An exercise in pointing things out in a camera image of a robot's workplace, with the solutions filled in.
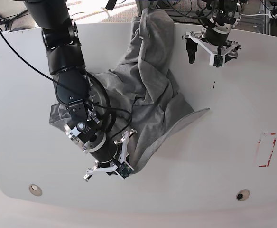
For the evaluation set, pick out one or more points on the black silver gripper right side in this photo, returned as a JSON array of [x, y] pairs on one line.
[[89, 129]]

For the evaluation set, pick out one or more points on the black silver gripper left side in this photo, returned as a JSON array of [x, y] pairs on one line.
[[218, 29]]

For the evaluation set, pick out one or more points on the grey T-shirt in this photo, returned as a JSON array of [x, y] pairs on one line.
[[145, 91]]

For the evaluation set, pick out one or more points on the left table grommet hole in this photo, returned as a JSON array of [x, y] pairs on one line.
[[35, 190]]

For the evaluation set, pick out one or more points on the table grommet hole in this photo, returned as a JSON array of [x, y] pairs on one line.
[[243, 195], [35, 190]]

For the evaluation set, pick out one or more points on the red tape rectangle marker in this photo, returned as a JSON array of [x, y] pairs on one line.
[[265, 149]]

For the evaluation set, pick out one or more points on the right table grommet hole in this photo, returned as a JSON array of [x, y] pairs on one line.
[[243, 195]]

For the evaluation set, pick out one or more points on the black tripod legs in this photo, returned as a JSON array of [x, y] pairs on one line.
[[15, 15]]

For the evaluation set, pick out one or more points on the wrist camera board left side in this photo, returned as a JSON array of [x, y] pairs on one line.
[[216, 60]]

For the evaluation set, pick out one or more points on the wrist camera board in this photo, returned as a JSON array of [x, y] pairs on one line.
[[216, 60], [124, 170]]

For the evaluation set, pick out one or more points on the wrist camera board right side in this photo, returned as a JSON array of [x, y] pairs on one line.
[[124, 170]]

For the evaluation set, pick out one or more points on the aluminium frame stand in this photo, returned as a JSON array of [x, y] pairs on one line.
[[142, 4]]

